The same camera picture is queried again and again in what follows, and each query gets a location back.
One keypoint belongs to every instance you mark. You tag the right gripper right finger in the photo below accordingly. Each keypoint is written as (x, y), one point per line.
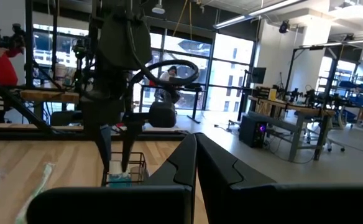
(262, 205)

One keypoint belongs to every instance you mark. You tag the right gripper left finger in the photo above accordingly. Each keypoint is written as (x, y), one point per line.
(122, 205)

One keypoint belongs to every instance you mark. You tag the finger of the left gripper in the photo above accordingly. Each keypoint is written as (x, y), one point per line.
(129, 143)
(104, 143)

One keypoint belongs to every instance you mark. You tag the green white toothbrush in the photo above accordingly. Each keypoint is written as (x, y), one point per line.
(41, 180)

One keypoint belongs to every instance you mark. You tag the neighbouring wooden table top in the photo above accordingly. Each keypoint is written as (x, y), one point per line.
(48, 96)

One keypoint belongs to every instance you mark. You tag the black desk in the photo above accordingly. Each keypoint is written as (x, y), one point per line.
(169, 88)

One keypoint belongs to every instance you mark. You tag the person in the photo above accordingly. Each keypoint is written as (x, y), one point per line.
(169, 74)
(1, 68)

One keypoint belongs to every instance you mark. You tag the black computer tower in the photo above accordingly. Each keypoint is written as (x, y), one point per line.
(253, 130)

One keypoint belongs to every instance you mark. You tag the wooden workbench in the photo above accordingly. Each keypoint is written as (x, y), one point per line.
(293, 109)

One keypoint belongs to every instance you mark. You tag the black computer monitor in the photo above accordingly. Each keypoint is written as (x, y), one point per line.
(258, 75)

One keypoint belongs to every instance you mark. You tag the black ceiling camera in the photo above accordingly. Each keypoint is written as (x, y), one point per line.
(284, 26)

